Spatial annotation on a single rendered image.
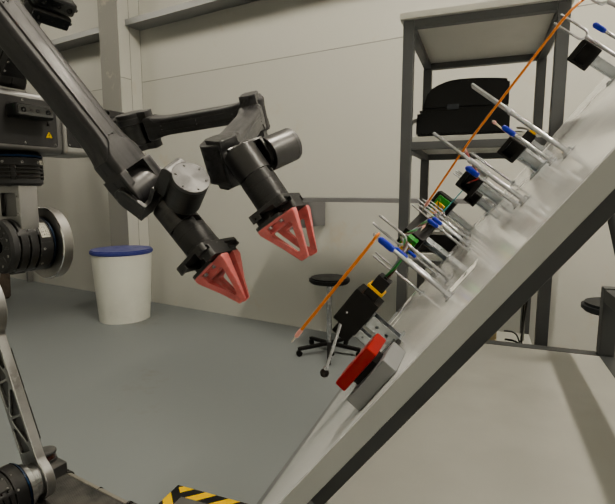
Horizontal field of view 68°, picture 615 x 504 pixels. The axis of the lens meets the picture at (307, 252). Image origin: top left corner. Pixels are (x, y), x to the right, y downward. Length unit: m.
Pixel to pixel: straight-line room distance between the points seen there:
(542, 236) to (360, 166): 3.59
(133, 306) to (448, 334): 4.49
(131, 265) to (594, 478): 4.21
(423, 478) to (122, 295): 4.11
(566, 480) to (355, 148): 3.33
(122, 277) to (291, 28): 2.76
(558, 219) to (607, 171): 0.04
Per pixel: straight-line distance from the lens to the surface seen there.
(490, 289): 0.37
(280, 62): 4.46
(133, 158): 0.78
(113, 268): 4.68
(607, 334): 1.60
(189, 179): 0.70
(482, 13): 1.68
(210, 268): 0.72
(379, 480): 0.86
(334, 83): 4.13
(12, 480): 1.80
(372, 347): 0.44
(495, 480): 0.90
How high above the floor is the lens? 1.27
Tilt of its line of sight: 8 degrees down
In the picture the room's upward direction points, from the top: straight up
